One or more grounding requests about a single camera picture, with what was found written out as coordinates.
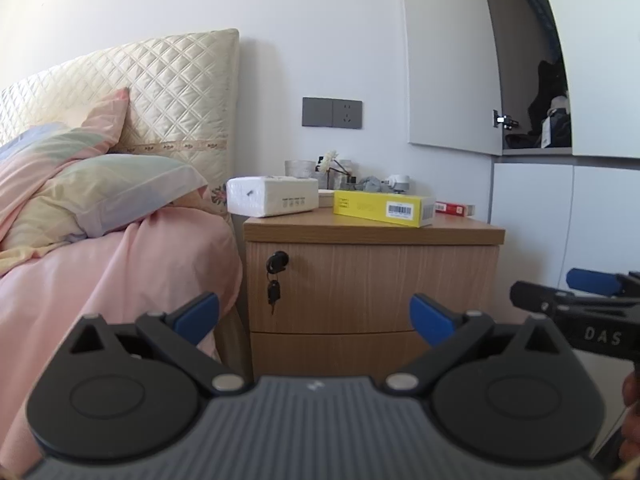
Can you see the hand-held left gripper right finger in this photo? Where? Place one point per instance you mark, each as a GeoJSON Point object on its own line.
{"type": "Point", "coordinates": [426, 317]}

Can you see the person's right hand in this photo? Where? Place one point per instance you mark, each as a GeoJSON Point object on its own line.
{"type": "Point", "coordinates": [632, 420]}

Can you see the white cabinet door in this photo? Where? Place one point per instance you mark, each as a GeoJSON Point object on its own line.
{"type": "Point", "coordinates": [530, 220]}
{"type": "Point", "coordinates": [605, 220]}

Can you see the small glass bottle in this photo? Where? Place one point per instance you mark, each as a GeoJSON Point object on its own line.
{"type": "Point", "coordinates": [344, 175]}

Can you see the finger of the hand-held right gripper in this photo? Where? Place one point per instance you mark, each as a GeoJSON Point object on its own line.
{"type": "Point", "coordinates": [537, 296]}
{"type": "Point", "coordinates": [592, 281]}

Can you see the white artificial flower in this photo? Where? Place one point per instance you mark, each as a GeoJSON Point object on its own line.
{"type": "Point", "coordinates": [329, 161]}

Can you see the pink duvet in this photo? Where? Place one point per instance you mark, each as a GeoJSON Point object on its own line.
{"type": "Point", "coordinates": [100, 280]}

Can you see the white tissue pack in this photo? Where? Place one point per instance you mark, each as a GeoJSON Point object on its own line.
{"type": "Point", "coordinates": [272, 196]}

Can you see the metal door hinge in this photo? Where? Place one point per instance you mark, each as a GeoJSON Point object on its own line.
{"type": "Point", "coordinates": [502, 120]}

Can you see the pink striped pillow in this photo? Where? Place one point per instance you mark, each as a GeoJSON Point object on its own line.
{"type": "Point", "coordinates": [75, 135]}

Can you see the wooden nightstand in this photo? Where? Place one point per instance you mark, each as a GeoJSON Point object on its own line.
{"type": "Point", "coordinates": [370, 232]}

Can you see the red flat box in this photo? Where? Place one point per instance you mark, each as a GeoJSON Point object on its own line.
{"type": "Point", "coordinates": [455, 208]}

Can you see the cream quilted headboard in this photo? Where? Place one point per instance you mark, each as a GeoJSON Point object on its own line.
{"type": "Point", "coordinates": [165, 95]}

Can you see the grey wall switch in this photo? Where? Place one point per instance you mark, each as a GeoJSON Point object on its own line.
{"type": "Point", "coordinates": [317, 112]}

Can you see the dark clothes pile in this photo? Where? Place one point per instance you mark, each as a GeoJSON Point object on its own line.
{"type": "Point", "coordinates": [547, 90]}

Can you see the white open wardrobe door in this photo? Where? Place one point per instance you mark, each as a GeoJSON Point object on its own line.
{"type": "Point", "coordinates": [445, 60]}

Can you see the grey wall socket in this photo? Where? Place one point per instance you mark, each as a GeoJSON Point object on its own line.
{"type": "Point", "coordinates": [347, 114]}

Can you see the black key in lock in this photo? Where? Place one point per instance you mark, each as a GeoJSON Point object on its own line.
{"type": "Point", "coordinates": [275, 270]}

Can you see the pastel pillow with white edge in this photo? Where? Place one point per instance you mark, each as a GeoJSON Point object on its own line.
{"type": "Point", "coordinates": [110, 187]}

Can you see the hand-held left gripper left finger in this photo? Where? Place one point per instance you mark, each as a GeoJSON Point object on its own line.
{"type": "Point", "coordinates": [200, 314]}

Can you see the grey toy figure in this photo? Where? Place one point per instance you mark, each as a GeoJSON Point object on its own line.
{"type": "Point", "coordinates": [369, 184]}

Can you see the frosted glass cup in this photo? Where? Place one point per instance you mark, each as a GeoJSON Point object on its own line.
{"type": "Point", "coordinates": [298, 169]}

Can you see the beige lidded container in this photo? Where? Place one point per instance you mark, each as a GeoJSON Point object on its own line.
{"type": "Point", "coordinates": [326, 197]}

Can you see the yellow box with white end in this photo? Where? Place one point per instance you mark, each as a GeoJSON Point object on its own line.
{"type": "Point", "coordinates": [370, 206]}

